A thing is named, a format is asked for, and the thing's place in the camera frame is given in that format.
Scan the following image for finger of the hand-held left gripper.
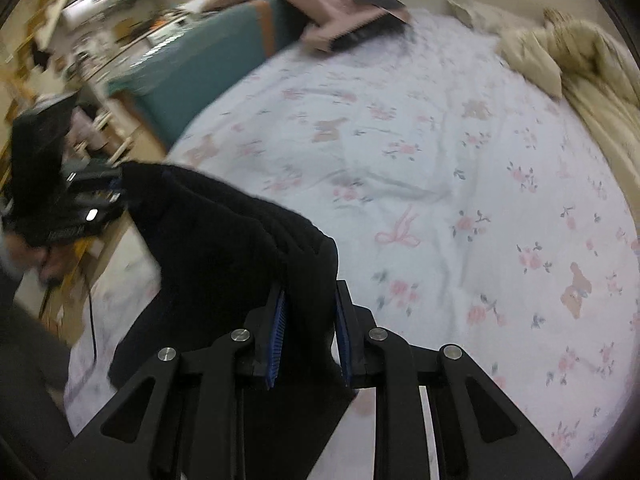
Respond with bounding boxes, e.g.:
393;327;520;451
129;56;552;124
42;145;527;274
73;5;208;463
66;165;127;210

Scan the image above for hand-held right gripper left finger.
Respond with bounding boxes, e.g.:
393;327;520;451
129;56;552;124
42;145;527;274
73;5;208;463
47;280;291;480

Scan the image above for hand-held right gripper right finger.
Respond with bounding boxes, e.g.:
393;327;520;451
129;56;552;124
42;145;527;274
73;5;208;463
333;280;574;480

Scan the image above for black pants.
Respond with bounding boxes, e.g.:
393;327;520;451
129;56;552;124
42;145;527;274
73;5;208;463
107;161;360;480

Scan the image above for person's left forearm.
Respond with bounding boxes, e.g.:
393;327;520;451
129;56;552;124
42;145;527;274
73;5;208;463
0;234;68;287

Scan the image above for cluttered wooden shelf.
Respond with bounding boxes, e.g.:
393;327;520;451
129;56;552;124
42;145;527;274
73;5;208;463
0;0;211;126

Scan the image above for teal bed board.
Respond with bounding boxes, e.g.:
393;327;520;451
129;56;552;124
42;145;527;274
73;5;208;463
106;0;306;147

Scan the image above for floral white bed sheet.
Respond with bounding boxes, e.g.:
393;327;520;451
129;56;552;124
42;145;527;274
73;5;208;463
64;10;640;476

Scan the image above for person's dark grey clothing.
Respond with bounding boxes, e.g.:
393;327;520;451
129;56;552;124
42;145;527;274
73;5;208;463
0;280;77;467

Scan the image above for beige pillow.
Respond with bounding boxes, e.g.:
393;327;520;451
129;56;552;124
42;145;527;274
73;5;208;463
445;0;551;51

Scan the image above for beige comforter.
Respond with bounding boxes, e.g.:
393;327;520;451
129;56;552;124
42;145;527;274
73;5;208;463
500;7;640;211

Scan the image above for black cable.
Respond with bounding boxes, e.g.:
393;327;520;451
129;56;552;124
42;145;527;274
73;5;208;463
82;277;99;363

